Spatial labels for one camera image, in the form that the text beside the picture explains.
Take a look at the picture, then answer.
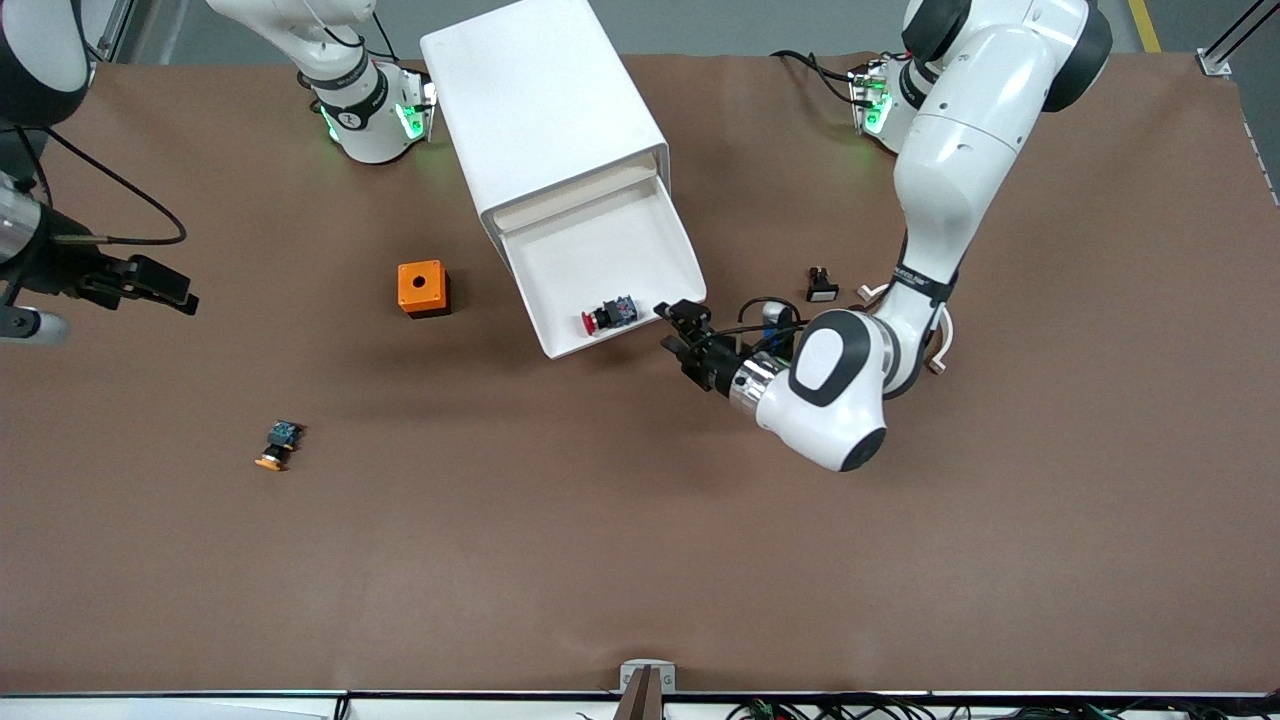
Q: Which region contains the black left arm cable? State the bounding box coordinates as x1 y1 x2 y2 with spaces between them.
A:
712 294 806 351

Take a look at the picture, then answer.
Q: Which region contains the orange button enclosure box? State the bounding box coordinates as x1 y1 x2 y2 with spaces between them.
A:
397 260 452 319

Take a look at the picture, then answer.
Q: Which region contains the aluminium frame profile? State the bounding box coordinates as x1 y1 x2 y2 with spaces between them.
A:
1197 0 1280 77
85 0 136 63

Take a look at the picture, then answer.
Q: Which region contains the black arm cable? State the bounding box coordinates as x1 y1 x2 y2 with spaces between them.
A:
712 294 806 351
15 125 189 247

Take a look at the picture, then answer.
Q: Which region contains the yellow mushroom push button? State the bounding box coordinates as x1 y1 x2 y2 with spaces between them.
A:
254 420 306 473

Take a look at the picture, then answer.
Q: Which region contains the white curved plastic bracket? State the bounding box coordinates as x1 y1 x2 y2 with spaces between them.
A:
857 283 956 376

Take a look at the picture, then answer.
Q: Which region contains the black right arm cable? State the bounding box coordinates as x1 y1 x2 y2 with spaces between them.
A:
15 125 189 247

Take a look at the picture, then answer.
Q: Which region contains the black base power cable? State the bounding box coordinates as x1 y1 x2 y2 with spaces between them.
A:
770 48 863 106

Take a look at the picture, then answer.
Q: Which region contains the red mushroom push button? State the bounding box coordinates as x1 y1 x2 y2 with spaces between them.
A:
582 295 641 337

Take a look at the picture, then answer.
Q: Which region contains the black cable bundle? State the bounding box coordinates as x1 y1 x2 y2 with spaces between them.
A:
725 695 1280 720

